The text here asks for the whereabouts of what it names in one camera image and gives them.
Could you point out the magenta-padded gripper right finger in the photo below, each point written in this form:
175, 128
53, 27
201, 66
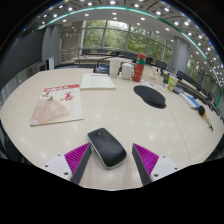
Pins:
146, 158

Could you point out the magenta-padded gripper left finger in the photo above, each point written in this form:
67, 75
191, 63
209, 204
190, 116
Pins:
76, 157

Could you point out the black computer mouse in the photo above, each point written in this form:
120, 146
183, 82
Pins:
107, 148

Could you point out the black mouse pad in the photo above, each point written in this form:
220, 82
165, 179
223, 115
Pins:
150, 96

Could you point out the magazine with fan print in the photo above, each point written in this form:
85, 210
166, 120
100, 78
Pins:
55, 105

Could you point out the blue and white book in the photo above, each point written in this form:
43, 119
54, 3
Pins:
190, 100

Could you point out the yellow and black microphone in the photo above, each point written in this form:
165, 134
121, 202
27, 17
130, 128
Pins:
202, 111

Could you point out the white paper booklet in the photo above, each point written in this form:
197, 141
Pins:
97, 81

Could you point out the green printed paper cup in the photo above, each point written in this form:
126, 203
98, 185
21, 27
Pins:
172, 83

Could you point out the white organizer box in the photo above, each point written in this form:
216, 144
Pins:
154, 75

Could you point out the red bottle with green band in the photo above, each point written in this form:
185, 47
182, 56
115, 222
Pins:
139, 70

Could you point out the white lidded mug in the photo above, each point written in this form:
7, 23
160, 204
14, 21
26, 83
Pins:
126, 71

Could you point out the dark office chairs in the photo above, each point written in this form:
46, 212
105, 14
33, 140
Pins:
161, 64

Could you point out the stack of white paper cups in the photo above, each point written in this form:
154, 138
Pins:
114, 68

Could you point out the grey box cabinet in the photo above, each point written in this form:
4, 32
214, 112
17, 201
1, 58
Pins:
35, 69

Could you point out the white standing appliance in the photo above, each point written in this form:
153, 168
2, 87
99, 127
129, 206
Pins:
50, 63

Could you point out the ceiling lights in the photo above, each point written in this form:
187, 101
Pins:
112, 2

